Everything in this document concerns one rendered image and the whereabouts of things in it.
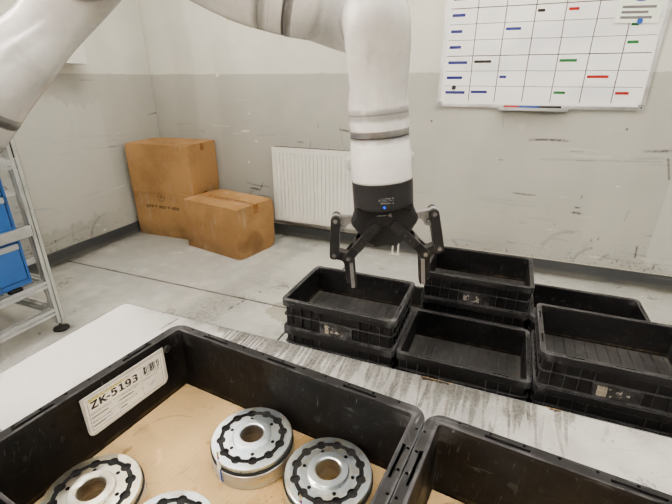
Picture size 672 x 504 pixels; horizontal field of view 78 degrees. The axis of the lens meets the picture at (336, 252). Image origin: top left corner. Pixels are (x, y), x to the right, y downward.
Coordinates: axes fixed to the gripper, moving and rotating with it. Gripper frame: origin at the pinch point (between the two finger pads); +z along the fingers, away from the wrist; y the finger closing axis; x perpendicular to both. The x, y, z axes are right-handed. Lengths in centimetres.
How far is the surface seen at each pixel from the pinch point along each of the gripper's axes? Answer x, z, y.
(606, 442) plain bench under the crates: 5, 36, 36
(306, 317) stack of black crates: 69, 48, -26
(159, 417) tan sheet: -7.1, 16.5, -33.9
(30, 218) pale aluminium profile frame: 135, 24, -170
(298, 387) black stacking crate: -8.3, 10.9, -12.6
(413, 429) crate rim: -16.9, 9.7, 1.5
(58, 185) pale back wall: 235, 28, -229
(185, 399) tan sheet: -3.3, 16.8, -31.6
